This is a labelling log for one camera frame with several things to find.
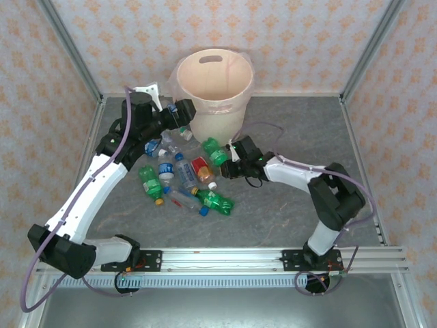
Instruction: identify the cream plastic bin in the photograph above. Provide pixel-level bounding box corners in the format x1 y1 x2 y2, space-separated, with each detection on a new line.
175 49 255 146

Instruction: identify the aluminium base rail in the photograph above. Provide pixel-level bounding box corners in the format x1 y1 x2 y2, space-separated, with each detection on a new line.
33 247 409 274

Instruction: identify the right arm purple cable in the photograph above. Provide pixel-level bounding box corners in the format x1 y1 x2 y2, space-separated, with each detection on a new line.
238 122 376 297

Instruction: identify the black round cable port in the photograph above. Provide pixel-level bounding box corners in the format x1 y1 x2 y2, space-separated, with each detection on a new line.
115 273 141 295

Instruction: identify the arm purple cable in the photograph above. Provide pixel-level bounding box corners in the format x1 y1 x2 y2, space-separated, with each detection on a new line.
19 85 141 314
238 122 376 297

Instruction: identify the green plastic bottle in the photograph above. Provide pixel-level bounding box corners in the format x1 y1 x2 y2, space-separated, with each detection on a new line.
201 137 229 167

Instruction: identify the aluminium frame post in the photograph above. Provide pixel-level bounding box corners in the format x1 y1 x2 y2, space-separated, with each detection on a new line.
339 0 407 103
36 0 104 103

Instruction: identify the crushed green bottle yellow cap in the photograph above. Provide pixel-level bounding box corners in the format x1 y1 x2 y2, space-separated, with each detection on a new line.
191 187 236 217

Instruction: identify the grey slotted cable duct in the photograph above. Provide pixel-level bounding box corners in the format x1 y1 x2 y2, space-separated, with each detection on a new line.
51 274 330 290

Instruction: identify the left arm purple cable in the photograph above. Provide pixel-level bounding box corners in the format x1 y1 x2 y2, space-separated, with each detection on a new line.
19 85 141 314

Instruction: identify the clear bottle red label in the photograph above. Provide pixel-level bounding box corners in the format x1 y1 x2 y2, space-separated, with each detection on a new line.
168 189 211 218

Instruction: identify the grey steel sheet panel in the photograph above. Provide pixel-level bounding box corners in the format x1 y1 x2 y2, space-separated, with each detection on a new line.
33 275 410 328

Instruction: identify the white-capped blue-label clear bottle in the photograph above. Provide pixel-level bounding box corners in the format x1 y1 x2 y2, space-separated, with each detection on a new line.
143 138 169 159

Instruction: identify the clear unlabelled bottle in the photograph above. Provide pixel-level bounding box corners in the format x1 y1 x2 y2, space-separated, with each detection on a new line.
159 128 182 154

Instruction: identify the clear bottle blue-white label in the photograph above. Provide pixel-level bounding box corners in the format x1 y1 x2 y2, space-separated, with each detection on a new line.
173 152 199 192

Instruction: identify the red-label orange drink bottle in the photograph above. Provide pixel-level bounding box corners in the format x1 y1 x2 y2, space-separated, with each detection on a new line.
190 156 219 191

